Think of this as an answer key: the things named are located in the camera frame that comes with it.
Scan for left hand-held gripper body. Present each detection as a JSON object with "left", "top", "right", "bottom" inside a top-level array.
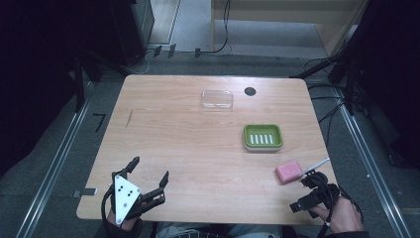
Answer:
[{"left": 110, "top": 168, "right": 166, "bottom": 227}]

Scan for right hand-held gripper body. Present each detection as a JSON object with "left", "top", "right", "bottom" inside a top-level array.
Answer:
[{"left": 298, "top": 158, "right": 341, "bottom": 214}]

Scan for pink soap bar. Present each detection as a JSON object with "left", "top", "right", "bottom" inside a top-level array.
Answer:
[{"left": 274, "top": 160, "right": 304, "bottom": 185}]

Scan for person's left hand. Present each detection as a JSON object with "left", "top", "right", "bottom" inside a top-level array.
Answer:
[{"left": 107, "top": 209, "right": 144, "bottom": 232}]

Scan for person's right hand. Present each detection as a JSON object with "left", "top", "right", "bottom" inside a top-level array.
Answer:
[{"left": 309, "top": 196, "right": 365, "bottom": 236}]

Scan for green soap dish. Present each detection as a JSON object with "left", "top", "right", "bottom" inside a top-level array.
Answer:
[{"left": 243, "top": 123, "right": 284, "bottom": 153}]

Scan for black stand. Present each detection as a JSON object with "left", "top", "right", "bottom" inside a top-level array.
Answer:
[
  {"left": 290, "top": 33, "right": 368, "bottom": 117},
  {"left": 67, "top": 49, "right": 103, "bottom": 113}
]

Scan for clear plastic lid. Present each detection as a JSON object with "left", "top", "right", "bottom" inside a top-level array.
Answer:
[{"left": 200, "top": 89, "right": 235, "bottom": 112}]

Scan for black cabinet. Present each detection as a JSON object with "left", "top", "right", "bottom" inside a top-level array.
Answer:
[{"left": 107, "top": 0, "right": 157, "bottom": 67}]

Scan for wooden shelf unit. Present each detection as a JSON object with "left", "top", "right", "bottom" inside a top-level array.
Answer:
[{"left": 211, "top": 0, "right": 369, "bottom": 58}]

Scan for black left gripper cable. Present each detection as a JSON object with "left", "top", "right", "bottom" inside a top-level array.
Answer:
[{"left": 100, "top": 184, "right": 117, "bottom": 238}]

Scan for small metal floor bracket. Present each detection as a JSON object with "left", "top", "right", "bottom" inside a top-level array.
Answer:
[{"left": 72, "top": 187, "right": 99, "bottom": 198}]

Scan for metal floor rail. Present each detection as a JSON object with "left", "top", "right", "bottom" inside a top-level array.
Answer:
[
  {"left": 336, "top": 92, "right": 414, "bottom": 238},
  {"left": 14, "top": 80, "right": 95, "bottom": 238}
]

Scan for black floor cables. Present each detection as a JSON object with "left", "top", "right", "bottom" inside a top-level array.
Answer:
[{"left": 303, "top": 58, "right": 351, "bottom": 147}]

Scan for black hanging cable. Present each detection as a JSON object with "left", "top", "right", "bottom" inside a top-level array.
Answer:
[{"left": 201, "top": 0, "right": 232, "bottom": 56}]

